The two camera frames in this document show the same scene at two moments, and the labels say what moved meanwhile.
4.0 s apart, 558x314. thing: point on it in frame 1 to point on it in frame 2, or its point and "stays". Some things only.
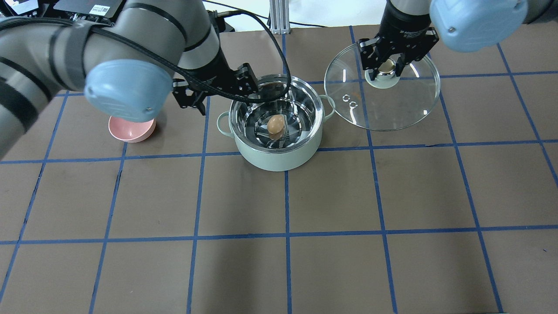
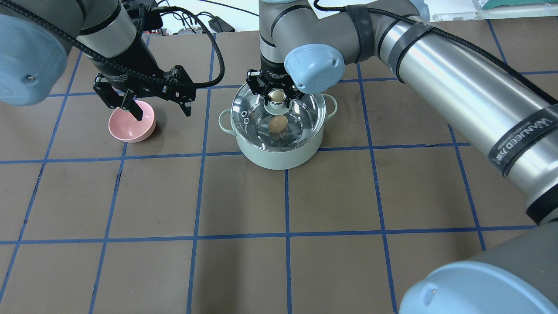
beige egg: x=276 y=124 stays
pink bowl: x=131 y=132 stays
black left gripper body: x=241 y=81 to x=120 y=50
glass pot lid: x=383 y=104 to x=275 y=127
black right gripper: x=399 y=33 to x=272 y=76
